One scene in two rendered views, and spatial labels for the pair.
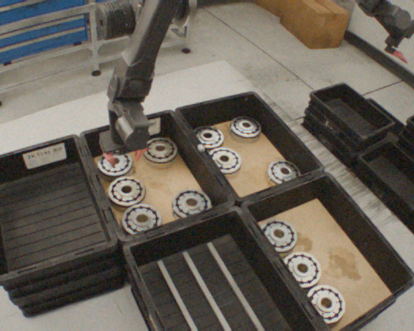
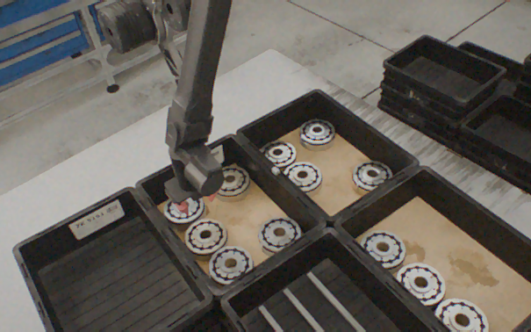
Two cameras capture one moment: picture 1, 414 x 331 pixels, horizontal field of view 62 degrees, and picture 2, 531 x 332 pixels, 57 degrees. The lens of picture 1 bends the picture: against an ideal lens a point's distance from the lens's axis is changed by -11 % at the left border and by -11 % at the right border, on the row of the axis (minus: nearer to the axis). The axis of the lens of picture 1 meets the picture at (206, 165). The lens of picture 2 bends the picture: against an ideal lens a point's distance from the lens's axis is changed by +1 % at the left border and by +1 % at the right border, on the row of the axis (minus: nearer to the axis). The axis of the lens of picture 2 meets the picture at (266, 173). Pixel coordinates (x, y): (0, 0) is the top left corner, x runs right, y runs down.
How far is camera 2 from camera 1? 0.16 m
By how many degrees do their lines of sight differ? 1
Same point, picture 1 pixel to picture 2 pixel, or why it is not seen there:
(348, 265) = (477, 269)
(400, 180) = (530, 140)
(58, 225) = (135, 295)
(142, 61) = (198, 102)
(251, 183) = (337, 195)
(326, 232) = (439, 233)
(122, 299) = not seen: outside the picture
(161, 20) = (210, 54)
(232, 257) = (337, 284)
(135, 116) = (204, 161)
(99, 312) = not seen: outside the picture
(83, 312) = not seen: outside the picture
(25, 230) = (94, 314)
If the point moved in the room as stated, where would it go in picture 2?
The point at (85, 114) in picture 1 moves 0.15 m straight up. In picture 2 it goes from (126, 154) to (112, 119)
